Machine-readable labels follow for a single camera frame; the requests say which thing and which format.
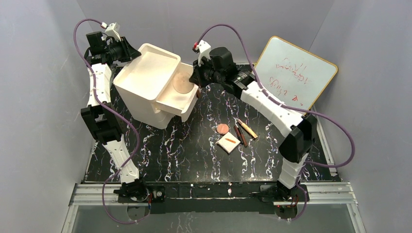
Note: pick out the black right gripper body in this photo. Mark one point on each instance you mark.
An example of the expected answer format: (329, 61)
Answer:
(197, 74)

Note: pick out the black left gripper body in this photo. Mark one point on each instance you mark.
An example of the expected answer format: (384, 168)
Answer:
(129, 49)

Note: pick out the large round pink compact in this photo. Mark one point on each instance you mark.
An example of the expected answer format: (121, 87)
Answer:
(181, 83)

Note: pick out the white drawer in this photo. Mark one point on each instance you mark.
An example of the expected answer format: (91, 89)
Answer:
(175, 103)

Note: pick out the white drawer organizer box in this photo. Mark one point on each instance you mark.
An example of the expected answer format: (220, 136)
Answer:
(142, 80)

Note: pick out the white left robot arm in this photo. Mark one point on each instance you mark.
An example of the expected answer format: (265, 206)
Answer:
(105, 126)

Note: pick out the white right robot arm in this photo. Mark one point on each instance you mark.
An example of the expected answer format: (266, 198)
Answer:
(298, 130)

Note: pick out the dark brown makeup pencil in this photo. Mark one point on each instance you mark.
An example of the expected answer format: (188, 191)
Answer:
(238, 134)

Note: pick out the white square makeup palette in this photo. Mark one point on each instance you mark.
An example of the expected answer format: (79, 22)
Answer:
(228, 142)

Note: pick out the small round pink compact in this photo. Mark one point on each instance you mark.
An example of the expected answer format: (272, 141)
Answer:
(222, 129)

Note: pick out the yellow framed whiteboard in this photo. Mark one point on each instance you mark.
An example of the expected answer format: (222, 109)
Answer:
(293, 75)

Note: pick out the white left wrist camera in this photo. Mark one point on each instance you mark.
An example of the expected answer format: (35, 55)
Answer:
(112, 30)

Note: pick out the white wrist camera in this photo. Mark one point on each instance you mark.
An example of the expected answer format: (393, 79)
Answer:
(203, 49)
(112, 30)

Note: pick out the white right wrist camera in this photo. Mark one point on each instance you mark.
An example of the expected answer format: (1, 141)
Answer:
(203, 49)

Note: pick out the aluminium right side rail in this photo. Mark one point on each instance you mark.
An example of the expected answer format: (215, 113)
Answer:
(325, 145)

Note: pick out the aluminium front mounting rail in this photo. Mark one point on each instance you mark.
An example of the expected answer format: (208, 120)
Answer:
(317, 192)

